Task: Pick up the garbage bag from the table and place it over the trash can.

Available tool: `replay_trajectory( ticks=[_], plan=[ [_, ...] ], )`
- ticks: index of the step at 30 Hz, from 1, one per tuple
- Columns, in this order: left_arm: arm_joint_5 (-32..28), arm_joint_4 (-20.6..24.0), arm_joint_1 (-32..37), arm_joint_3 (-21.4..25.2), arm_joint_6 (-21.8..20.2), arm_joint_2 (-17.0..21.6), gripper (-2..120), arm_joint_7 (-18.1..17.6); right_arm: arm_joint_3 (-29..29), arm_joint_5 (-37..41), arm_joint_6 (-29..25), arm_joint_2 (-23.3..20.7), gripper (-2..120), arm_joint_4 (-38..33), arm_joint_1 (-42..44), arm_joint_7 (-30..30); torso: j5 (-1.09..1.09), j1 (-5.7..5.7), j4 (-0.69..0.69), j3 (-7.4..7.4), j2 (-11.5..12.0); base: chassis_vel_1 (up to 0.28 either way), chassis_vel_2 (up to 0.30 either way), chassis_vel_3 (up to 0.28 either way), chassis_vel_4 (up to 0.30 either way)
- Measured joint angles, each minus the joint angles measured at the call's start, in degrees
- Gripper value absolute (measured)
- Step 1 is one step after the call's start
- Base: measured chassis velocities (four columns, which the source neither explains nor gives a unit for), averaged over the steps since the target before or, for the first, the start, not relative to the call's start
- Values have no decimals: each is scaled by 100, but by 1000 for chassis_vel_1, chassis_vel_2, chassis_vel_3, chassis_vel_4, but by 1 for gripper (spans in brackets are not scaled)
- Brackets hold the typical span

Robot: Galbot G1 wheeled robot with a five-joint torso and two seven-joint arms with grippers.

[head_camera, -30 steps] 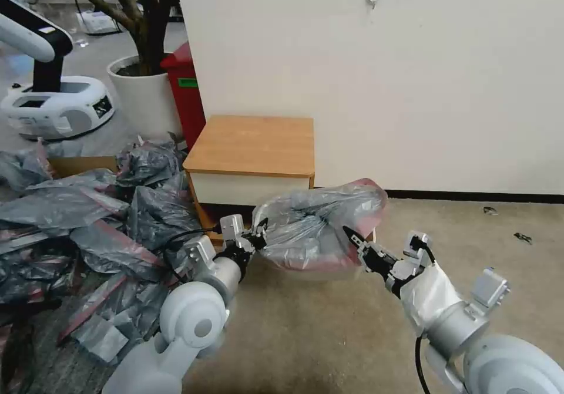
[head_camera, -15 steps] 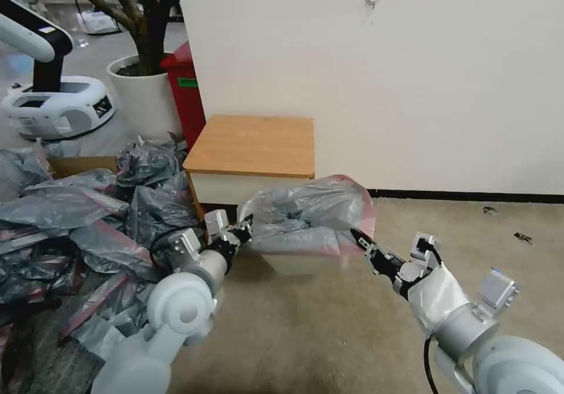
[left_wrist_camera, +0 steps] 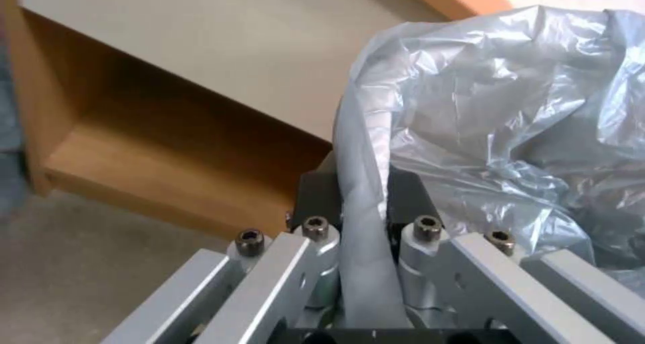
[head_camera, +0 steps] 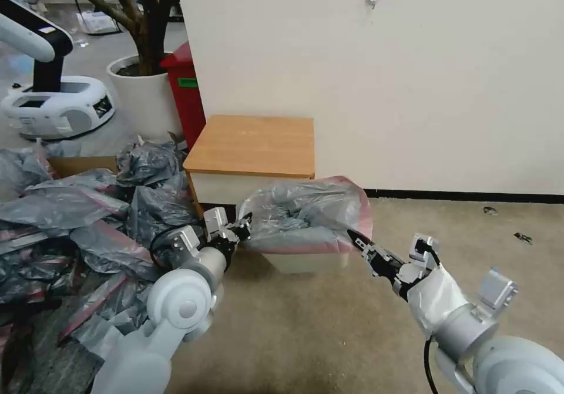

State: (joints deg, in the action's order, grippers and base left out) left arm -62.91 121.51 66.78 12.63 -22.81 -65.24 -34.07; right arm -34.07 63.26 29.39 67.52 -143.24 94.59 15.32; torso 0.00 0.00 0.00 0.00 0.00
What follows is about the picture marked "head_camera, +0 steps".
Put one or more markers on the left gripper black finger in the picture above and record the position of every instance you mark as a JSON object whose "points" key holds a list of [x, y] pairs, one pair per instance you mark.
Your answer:
{"points": [[242, 234], [246, 221]]}

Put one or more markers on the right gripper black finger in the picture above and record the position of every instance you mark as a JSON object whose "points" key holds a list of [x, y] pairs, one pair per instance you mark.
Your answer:
{"points": [[361, 237], [364, 251]]}

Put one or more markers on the grey translucent pink-edged garbage bag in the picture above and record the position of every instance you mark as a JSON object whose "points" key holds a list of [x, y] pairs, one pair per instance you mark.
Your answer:
{"points": [[308, 200]]}

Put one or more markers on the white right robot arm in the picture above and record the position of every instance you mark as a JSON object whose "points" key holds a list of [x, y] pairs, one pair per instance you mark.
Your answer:
{"points": [[458, 319]]}

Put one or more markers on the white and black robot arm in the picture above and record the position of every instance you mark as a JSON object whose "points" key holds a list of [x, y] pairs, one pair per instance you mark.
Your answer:
{"points": [[42, 41]]}

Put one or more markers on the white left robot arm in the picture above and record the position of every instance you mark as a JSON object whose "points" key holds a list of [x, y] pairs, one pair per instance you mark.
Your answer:
{"points": [[183, 308]]}

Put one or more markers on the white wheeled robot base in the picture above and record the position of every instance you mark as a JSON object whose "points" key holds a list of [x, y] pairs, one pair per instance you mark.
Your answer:
{"points": [[66, 105]]}

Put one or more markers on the white square trash can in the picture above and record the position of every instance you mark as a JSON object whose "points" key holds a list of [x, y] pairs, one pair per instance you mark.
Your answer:
{"points": [[304, 259]]}

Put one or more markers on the crumpled grey garbage bag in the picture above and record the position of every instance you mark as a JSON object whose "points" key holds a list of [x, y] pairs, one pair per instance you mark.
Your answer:
{"points": [[94, 310], [163, 213], [66, 202], [150, 163], [20, 167], [112, 248]]}

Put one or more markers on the wooden top side table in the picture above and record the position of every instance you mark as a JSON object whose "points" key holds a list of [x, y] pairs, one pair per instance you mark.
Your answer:
{"points": [[253, 147]]}

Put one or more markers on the black baseboard strip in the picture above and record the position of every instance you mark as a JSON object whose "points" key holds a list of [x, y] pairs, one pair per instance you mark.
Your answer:
{"points": [[467, 196]]}

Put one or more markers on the small dark floor scrap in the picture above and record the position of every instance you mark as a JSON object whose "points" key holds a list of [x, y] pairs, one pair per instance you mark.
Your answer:
{"points": [[490, 211], [523, 237]]}

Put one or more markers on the red plastic bin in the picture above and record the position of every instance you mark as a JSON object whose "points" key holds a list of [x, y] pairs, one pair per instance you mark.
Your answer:
{"points": [[185, 94]]}

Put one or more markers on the green label on bin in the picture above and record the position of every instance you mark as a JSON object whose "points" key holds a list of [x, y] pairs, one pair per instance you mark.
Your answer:
{"points": [[187, 83]]}

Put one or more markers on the white round plant pot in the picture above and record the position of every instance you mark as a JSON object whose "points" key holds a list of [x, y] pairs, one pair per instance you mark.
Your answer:
{"points": [[141, 99]]}

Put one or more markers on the brown cardboard box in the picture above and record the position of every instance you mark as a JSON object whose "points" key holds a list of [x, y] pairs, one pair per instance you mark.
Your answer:
{"points": [[83, 165]]}

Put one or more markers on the indoor tree with brown trunk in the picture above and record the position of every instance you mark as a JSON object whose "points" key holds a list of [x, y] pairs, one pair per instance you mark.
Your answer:
{"points": [[147, 19]]}

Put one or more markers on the white papers on floor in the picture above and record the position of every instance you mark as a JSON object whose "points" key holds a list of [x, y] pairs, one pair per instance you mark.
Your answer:
{"points": [[97, 22]]}

